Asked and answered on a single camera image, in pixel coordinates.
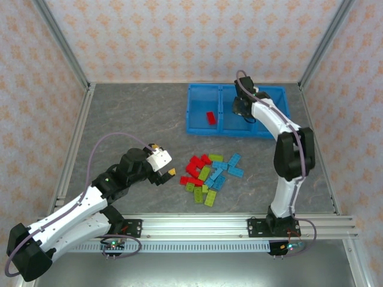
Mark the blue three-compartment plastic container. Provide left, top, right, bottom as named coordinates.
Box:
left=185, top=83, right=291, bottom=140

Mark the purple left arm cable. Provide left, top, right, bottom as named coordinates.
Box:
left=4, top=132, right=155, bottom=277

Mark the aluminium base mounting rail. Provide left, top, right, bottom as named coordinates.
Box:
left=37, top=213, right=359, bottom=240

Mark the aluminium side rail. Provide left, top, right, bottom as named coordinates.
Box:
left=47, top=83, right=96, bottom=216
left=299, top=85, right=342, bottom=216

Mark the white slotted cable duct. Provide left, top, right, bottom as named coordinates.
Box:
left=71, top=240, right=272, bottom=254

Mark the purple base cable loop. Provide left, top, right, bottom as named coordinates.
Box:
left=101, top=234, right=142, bottom=258

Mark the aluminium frame post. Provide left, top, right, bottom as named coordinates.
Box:
left=298, top=0, right=357, bottom=88
left=32, top=0, right=92, bottom=88

